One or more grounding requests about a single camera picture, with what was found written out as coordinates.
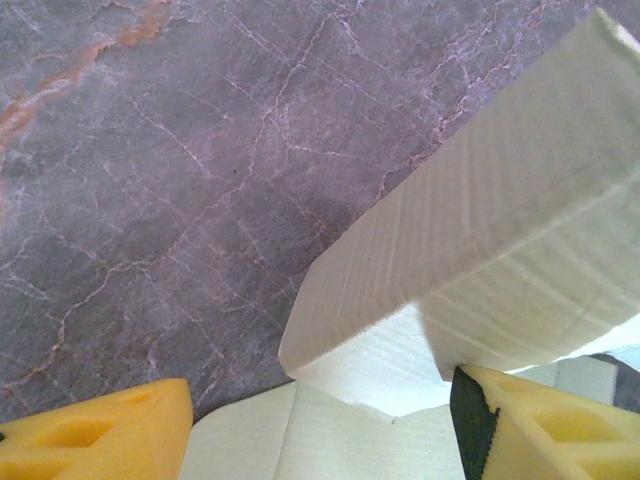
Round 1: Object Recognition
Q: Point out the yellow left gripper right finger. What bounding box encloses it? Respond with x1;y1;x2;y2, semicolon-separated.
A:
449;363;640;480

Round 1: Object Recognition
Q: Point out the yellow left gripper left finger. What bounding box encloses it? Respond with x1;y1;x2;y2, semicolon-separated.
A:
0;378;194;480

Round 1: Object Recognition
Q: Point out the light green paper box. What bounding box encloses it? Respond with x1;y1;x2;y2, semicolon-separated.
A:
178;7;640;480

